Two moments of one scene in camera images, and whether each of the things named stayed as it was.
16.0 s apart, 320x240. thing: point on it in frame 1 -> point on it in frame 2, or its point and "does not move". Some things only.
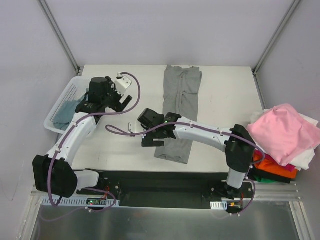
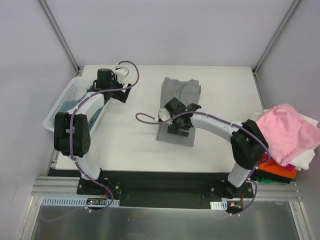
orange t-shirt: x=270 y=166 does not move
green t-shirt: x=264 y=180 does not move
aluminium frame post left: x=53 y=25 does not move
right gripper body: x=152 y=137 -> x=180 y=128
